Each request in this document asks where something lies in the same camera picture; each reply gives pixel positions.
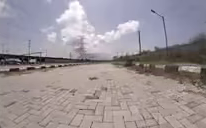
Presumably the small bush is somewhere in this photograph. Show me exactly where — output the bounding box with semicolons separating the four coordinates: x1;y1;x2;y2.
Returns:
124;59;133;67

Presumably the lattice electricity pylon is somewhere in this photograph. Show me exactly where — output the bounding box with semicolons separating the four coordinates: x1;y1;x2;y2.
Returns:
74;35;87;60

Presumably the grey brick paved path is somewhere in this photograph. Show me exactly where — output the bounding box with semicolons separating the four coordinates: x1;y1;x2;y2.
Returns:
0;63;206;128

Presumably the dark utility pole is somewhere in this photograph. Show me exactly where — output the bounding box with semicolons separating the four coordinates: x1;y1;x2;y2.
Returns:
137;30;143;55

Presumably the elevated road bridge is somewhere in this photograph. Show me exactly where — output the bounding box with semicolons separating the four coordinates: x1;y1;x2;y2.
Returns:
0;52;114;65

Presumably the street lamp pole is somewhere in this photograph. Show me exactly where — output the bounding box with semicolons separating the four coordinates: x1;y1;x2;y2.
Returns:
150;8;170;56

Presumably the black and white striped kerb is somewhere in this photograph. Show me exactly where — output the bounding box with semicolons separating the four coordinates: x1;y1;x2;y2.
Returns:
0;62;92;75
124;61;206;81

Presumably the thin pole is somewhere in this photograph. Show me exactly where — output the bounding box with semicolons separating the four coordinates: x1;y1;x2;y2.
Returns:
27;39;32;56

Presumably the grassy embankment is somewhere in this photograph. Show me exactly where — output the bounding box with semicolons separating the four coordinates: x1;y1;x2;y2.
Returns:
112;34;206;66

